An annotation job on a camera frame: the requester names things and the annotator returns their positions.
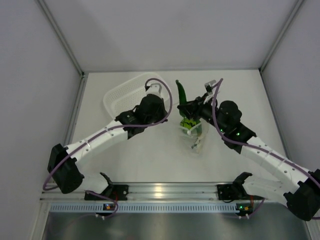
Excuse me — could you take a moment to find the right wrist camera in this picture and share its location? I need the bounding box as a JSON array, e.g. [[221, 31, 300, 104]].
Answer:
[[204, 80, 221, 97]]

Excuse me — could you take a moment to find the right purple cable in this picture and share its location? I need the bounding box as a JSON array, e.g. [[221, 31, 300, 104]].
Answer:
[[211, 78, 320, 191]]

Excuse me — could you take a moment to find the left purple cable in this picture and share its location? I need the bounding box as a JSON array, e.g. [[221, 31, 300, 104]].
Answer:
[[42, 78, 173, 192]]

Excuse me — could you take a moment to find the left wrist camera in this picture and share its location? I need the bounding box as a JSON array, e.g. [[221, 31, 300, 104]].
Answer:
[[145, 83, 163, 98]]

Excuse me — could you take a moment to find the clear zip top bag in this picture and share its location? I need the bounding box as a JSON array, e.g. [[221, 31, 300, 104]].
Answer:
[[175, 118, 209, 158]]

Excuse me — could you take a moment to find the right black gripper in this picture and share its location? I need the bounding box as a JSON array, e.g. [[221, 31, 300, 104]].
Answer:
[[178, 92, 228, 134]]

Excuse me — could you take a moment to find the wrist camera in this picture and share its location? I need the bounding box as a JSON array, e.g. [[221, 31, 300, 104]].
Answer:
[[204, 80, 221, 97], [145, 83, 163, 98]]

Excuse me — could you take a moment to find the purple cable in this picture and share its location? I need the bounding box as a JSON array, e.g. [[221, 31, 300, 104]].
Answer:
[[211, 78, 320, 191], [42, 78, 173, 192]]

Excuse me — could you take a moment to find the white perforated plastic basket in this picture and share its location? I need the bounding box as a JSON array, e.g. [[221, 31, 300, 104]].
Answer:
[[102, 72, 164, 119]]

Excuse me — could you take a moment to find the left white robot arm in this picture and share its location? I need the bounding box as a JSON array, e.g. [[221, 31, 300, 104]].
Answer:
[[47, 94, 168, 200]]

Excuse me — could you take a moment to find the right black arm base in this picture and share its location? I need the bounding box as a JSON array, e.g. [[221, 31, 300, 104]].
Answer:
[[216, 184, 239, 203]]

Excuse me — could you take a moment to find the green fake melon ball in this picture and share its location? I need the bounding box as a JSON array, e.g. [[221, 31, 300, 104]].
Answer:
[[180, 117, 201, 130]]

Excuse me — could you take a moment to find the white slotted cable duct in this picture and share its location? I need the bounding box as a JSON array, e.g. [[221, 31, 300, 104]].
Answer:
[[49, 202, 251, 214]]

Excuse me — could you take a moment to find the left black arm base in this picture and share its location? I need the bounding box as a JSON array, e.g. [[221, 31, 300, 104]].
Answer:
[[84, 184, 129, 201]]

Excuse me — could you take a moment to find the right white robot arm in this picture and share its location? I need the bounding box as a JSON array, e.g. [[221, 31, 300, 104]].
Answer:
[[177, 93, 320, 221]]

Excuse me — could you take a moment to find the green fake pepper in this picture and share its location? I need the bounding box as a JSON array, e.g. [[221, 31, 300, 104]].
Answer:
[[175, 79, 187, 105], [191, 122, 203, 137]]

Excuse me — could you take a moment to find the aluminium mounting rail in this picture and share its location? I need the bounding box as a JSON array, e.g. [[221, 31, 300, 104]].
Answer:
[[41, 181, 286, 202]]

